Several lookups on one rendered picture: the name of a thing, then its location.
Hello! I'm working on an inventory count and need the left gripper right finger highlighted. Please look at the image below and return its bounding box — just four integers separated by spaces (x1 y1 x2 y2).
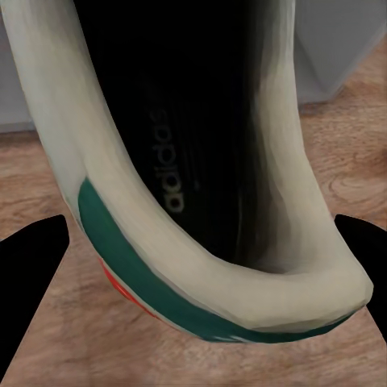
335 214 387 342

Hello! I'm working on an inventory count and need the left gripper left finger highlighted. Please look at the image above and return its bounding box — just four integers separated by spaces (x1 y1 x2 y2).
0 214 69 382

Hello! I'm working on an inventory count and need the gym shoe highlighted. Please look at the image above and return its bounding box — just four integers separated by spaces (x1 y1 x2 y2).
0 0 374 343

